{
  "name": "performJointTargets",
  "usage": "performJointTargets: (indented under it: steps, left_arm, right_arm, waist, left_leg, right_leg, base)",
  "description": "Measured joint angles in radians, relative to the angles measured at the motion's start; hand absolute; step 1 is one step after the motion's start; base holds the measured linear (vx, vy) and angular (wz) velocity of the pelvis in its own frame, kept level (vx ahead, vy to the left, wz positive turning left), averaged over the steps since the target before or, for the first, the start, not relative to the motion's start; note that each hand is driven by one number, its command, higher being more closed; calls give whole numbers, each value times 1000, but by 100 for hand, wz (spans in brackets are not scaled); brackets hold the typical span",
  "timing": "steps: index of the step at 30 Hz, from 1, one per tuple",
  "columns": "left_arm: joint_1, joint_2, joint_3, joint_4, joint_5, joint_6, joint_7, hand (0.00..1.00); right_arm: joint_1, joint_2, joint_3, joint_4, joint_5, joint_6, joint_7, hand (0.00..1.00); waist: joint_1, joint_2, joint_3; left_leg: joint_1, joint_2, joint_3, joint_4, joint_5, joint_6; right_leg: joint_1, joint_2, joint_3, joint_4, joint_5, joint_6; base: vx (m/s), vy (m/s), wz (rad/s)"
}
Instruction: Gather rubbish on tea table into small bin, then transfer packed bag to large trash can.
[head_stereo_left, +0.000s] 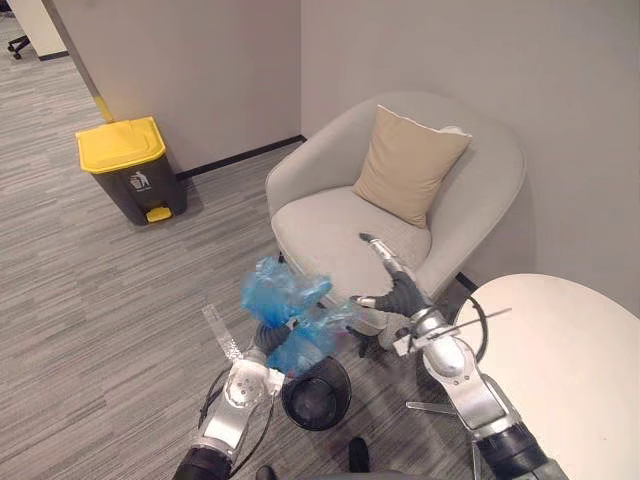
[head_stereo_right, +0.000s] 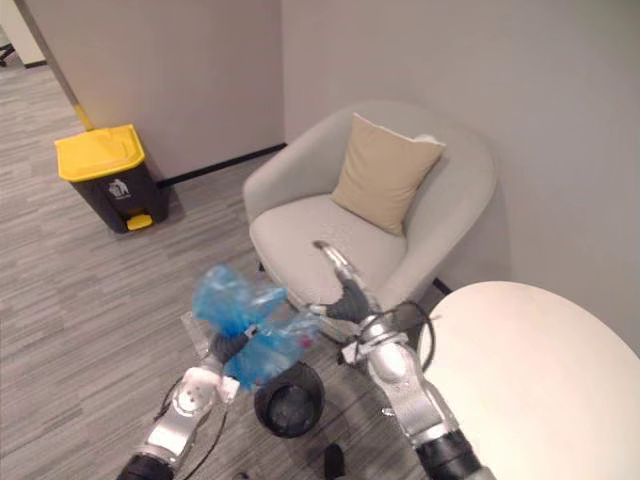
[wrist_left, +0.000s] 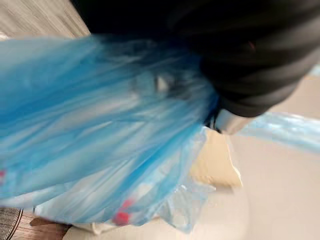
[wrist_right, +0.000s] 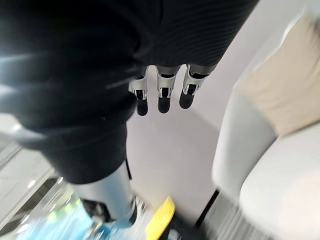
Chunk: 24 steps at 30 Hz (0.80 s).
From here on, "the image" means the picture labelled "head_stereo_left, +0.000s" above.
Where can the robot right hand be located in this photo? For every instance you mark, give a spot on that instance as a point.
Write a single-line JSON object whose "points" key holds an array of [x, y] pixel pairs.
{"points": [[400, 292]]}

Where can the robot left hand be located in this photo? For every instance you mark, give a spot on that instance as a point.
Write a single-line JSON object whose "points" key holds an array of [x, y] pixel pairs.
{"points": [[270, 336]]}

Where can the blue plastic trash bag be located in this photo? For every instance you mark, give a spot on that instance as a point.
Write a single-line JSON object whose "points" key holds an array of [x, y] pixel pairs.
{"points": [[290, 310]]}

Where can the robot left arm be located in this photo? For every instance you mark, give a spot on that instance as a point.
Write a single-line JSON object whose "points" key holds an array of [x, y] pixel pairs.
{"points": [[230, 400]]}

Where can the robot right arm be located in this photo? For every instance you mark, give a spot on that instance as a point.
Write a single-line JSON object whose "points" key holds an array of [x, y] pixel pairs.
{"points": [[465, 380]]}

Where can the small black mesh bin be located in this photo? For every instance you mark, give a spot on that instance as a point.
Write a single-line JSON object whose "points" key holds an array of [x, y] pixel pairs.
{"points": [[316, 390]]}

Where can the white round tea table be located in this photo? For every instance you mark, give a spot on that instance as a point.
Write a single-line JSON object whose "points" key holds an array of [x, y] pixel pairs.
{"points": [[560, 380]]}

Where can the large yellow-lidded trash can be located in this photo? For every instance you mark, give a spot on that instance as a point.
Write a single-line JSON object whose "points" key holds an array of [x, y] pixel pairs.
{"points": [[131, 170]]}

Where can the grey armchair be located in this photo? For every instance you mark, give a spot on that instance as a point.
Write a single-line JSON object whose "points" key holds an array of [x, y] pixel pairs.
{"points": [[395, 200]]}

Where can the beige cushion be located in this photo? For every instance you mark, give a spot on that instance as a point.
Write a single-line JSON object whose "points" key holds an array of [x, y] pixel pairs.
{"points": [[412, 167]]}

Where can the robot dark foot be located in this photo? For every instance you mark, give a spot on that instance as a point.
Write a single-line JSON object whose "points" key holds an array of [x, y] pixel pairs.
{"points": [[358, 452]]}

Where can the black office chair base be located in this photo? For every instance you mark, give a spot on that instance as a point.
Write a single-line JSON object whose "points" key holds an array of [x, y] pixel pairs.
{"points": [[17, 47]]}

